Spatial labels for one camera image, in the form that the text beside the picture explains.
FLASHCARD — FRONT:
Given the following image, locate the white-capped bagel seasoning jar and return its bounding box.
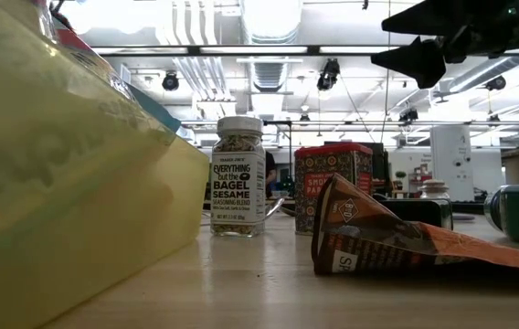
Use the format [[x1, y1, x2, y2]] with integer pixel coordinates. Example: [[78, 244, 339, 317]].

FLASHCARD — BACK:
[[209, 115, 268, 239]]

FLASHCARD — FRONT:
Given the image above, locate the black metal frame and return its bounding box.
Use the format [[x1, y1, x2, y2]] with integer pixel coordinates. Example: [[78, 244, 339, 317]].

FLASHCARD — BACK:
[[90, 43, 519, 152]]

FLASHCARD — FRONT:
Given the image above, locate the orange brown candy packet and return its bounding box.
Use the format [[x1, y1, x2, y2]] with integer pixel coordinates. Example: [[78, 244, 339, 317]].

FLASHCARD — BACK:
[[311, 172, 519, 277]]

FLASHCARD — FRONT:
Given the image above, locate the person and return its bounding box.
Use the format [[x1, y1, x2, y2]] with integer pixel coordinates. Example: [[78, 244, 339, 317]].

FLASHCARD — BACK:
[[264, 150, 279, 200]]

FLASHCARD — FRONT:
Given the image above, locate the white pillar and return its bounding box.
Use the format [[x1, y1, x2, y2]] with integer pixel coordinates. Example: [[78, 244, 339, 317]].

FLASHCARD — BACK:
[[429, 125, 473, 202]]

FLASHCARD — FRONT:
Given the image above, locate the black overhead camera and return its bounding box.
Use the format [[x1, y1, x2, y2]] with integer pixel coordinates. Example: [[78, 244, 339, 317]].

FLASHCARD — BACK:
[[316, 58, 342, 91]]

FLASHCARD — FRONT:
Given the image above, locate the yellow plastic bin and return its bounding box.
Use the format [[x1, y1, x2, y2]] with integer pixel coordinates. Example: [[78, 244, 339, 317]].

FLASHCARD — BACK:
[[0, 0, 211, 329]]

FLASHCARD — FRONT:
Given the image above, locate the dark green tin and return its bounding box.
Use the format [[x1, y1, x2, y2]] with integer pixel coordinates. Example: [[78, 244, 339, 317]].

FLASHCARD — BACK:
[[377, 196, 454, 231]]

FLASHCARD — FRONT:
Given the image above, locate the orange-handled metal spoon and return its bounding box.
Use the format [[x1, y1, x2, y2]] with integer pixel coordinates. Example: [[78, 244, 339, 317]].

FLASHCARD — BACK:
[[263, 196, 287, 220]]

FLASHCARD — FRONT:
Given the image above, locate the red paprika tin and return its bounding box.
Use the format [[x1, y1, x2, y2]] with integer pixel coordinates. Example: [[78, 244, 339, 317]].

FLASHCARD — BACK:
[[293, 142, 375, 237]]

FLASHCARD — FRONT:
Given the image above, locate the red white snack packet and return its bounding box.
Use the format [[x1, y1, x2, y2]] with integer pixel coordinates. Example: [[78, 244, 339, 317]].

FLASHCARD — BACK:
[[35, 0, 137, 100]]

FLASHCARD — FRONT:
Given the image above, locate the small white-lidded jar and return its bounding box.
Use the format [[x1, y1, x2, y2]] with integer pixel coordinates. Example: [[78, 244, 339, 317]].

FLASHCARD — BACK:
[[418, 178, 451, 201]]

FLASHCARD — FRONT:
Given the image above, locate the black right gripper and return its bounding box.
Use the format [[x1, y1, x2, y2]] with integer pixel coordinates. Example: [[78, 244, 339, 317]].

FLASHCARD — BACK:
[[370, 0, 519, 90]]

